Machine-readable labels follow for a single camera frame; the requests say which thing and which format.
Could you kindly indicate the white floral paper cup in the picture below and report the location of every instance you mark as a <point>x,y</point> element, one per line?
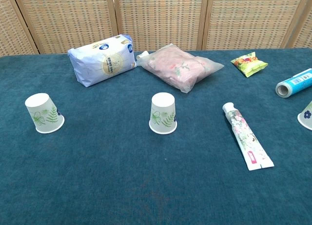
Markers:
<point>162,112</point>
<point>306,117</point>
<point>41,112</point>

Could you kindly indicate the pink cloth in plastic bag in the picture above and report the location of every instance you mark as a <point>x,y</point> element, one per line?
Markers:
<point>178,66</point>

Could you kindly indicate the white tissue pack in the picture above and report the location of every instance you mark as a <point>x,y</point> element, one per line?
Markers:
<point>102,61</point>

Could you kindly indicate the teal fabric table cover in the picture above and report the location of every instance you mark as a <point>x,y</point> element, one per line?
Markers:
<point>122,173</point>

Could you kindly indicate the woven wooden screen panel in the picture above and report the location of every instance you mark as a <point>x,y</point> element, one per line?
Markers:
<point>68,20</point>
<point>161,20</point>
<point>253,20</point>
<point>9,27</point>
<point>304,32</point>

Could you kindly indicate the floral white toothpaste tube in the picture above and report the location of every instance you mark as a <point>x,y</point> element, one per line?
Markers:
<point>246,137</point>

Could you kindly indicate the green snack packet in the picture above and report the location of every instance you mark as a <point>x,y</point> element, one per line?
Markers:
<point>248,62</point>

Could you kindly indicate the blue cling film roll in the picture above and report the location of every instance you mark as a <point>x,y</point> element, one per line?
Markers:
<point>296,82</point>

